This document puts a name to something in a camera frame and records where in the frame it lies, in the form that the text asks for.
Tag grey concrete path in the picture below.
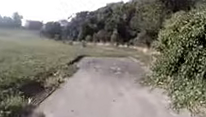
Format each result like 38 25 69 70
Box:
32 53 206 117

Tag row of trees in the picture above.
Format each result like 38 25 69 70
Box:
40 0 206 51

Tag metal drain grate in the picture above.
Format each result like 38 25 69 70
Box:
27 86 56 106

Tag green grass field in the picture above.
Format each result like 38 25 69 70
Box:
0 28 153 117

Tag distant building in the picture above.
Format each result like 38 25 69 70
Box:
24 19 45 31

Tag large green bush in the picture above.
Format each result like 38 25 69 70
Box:
148 0 206 117

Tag distant trees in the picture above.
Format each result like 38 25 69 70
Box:
0 11 25 29

